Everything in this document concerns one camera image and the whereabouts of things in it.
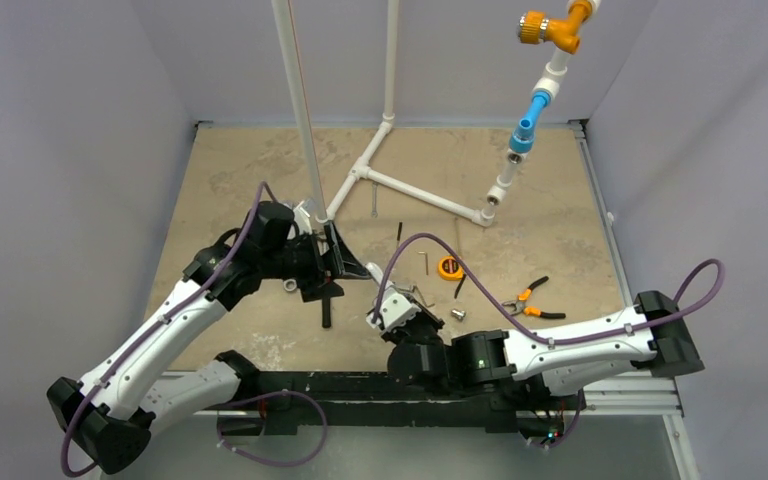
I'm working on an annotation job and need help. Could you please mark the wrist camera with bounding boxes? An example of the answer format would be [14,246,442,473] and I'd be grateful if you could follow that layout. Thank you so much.
[293,199,315,234]
[366,285,421,334]

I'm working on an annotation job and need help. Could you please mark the white remote control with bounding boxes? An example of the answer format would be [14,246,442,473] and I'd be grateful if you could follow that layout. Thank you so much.
[365,262,393,288]

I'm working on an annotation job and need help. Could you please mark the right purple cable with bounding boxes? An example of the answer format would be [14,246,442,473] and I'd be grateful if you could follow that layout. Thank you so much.
[370,232,726,452]

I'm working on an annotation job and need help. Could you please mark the copper hex key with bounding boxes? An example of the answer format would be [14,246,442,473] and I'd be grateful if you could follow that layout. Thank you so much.
[417,251,430,276]

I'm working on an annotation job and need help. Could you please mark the red adjustable wrench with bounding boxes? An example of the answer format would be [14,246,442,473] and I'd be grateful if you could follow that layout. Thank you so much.
[283,279,298,293]

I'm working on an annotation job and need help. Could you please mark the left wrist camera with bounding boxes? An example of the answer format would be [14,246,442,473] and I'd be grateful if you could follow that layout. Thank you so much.
[293,199,315,234]

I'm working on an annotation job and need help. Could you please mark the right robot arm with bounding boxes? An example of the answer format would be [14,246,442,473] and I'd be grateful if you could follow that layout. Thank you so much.
[367,291,704,407]

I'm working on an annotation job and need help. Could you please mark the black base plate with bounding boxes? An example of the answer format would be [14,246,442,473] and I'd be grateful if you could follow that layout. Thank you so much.
[214,371,587,439]

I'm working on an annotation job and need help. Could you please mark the blue pipe fitting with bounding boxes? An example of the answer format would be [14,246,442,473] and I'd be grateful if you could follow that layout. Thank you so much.
[508,91,552,154]

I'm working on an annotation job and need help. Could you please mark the black handled hammer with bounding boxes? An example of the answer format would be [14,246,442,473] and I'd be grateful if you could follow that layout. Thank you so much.
[321,298,333,330]

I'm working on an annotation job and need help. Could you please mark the orange handled pliers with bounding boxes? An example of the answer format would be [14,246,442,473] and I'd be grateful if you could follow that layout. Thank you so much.
[501,276,567,321]

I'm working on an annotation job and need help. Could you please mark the purple cable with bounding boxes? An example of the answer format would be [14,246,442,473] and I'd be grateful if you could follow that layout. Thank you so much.
[59,181,328,478]
[370,232,726,452]

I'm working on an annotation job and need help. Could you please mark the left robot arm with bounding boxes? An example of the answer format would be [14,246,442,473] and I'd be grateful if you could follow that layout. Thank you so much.
[46,201,371,478]

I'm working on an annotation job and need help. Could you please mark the orange tape measure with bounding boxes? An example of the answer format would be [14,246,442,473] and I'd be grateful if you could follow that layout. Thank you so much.
[437,256,464,281]

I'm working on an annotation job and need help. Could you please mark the orange pipe valve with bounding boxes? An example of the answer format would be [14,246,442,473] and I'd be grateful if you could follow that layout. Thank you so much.
[517,0,600,55]

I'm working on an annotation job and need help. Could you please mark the aluminium rail frame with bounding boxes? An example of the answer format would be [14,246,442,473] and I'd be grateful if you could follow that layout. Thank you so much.
[95,119,702,480]

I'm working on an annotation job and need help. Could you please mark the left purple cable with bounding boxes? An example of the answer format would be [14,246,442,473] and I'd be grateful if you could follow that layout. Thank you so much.
[59,181,328,478]

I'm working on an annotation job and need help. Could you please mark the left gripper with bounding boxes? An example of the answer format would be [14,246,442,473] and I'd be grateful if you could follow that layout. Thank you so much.
[260,221,369,301]

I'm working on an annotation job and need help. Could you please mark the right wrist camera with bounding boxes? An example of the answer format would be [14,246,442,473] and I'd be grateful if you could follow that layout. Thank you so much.
[366,285,421,334]

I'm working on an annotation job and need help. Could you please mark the small black screwdriver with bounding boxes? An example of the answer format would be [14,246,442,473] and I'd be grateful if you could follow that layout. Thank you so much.
[395,221,403,249]

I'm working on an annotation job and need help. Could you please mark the small silver spanner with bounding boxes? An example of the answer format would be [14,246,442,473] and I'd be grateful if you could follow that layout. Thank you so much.
[370,182,378,218]

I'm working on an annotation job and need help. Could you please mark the white pvc pipe frame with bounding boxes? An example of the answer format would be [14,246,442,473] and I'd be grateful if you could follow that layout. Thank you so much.
[271,0,574,227]

